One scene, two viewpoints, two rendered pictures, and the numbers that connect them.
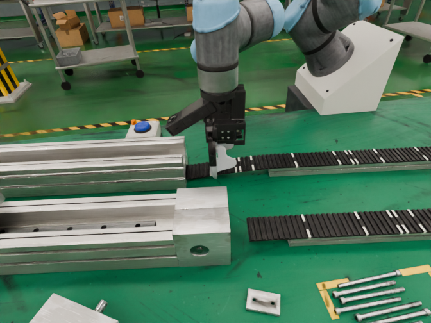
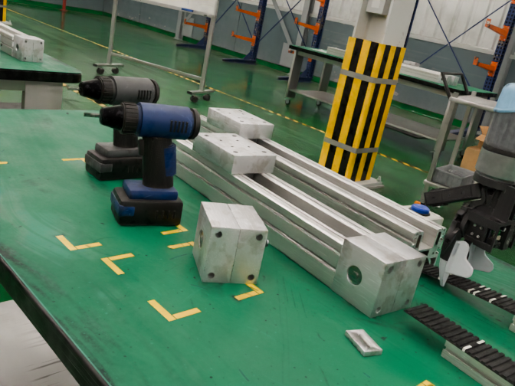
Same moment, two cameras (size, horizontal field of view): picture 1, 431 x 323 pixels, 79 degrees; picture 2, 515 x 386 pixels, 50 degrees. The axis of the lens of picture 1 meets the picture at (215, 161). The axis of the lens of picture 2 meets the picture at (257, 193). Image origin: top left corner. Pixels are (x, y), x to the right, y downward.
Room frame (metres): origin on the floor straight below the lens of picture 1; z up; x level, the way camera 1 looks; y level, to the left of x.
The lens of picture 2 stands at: (-0.40, -0.45, 1.20)
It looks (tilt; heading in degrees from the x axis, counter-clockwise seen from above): 19 degrees down; 50
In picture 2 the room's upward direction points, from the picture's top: 12 degrees clockwise
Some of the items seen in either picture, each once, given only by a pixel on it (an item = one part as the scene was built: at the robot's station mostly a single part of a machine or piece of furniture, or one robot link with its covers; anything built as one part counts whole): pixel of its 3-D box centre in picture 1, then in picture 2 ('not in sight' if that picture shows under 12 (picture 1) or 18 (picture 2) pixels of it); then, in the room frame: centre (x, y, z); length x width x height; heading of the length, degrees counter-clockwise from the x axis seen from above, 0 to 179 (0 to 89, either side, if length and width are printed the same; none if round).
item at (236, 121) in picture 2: not in sight; (238, 127); (0.48, 0.72, 0.87); 0.16 x 0.11 x 0.07; 90
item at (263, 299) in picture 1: (263, 302); (363, 342); (0.18, -0.06, 0.78); 0.05 x 0.03 x 0.01; 76
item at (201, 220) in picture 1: (203, 220); (382, 272); (0.30, 0.03, 0.83); 0.12 x 0.09 x 0.10; 0
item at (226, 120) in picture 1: (222, 115); (488, 211); (0.48, -0.02, 0.94); 0.09 x 0.08 x 0.12; 90
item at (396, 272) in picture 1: (369, 279); not in sight; (0.20, -0.24, 0.78); 0.11 x 0.01 x 0.01; 99
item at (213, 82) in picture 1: (217, 76); (501, 165); (0.48, -0.01, 1.02); 0.08 x 0.08 x 0.05
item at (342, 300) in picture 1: (372, 295); not in sight; (0.18, -0.23, 0.78); 0.11 x 0.01 x 0.01; 97
